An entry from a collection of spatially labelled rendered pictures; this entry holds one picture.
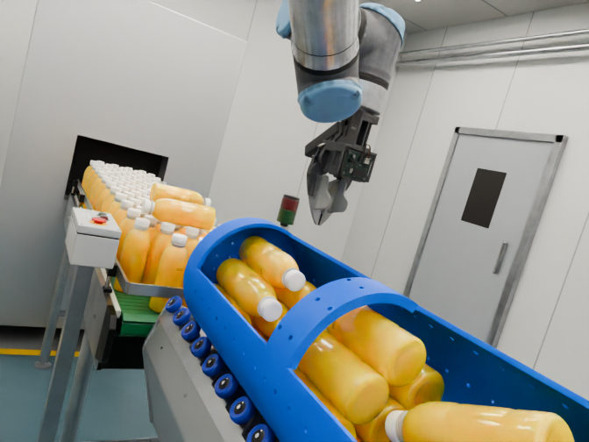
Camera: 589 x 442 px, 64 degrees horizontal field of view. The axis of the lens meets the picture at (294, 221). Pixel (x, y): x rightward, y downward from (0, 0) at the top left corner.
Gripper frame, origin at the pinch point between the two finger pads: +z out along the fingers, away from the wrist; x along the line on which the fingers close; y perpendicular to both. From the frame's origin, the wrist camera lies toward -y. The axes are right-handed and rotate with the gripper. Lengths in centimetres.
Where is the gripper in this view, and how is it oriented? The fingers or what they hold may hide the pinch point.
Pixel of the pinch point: (317, 217)
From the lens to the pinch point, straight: 86.4
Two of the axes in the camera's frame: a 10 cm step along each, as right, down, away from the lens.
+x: 8.4, 1.7, 5.1
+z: -2.7, 9.6, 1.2
